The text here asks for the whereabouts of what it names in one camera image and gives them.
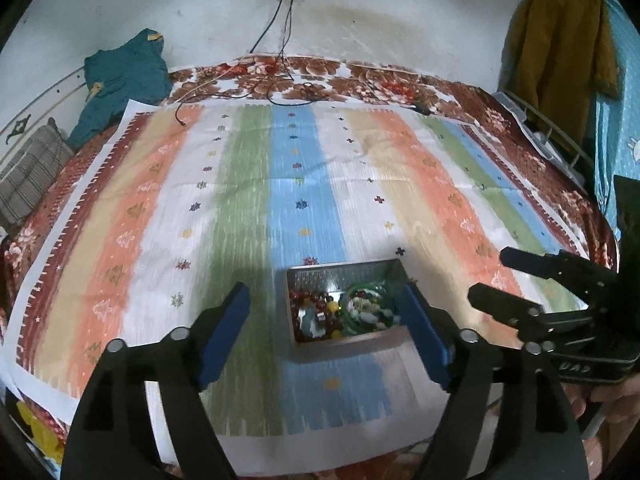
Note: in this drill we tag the white metal bed rail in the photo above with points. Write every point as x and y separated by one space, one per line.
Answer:
30 110

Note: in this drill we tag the grey plaid pillow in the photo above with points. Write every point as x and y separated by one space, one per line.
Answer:
35 175

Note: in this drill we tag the yellow plastic bag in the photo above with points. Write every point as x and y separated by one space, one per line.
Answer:
42 435

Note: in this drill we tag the mustard hanging jacket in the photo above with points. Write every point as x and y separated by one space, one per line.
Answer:
560 55

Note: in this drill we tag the teal garment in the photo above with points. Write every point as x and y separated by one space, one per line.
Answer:
125 80

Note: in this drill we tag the white metal rack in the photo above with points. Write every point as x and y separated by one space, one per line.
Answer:
550 130

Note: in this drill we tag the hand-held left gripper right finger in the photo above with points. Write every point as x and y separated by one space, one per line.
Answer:
425 340

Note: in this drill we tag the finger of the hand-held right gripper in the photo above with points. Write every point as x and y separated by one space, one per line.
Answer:
505 307
555 267

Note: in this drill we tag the green jade bangle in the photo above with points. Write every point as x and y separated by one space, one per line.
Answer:
371 288

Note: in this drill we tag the striped pastel blanket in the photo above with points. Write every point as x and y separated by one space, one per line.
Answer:
200 210

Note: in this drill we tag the person's right hand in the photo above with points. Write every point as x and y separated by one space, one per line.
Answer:
620 405

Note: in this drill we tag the silver metal tray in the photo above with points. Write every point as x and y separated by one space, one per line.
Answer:
350 270

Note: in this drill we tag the teal printed curtain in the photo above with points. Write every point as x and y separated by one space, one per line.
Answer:
622 110

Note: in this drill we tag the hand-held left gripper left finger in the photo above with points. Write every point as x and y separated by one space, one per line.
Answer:
225 340

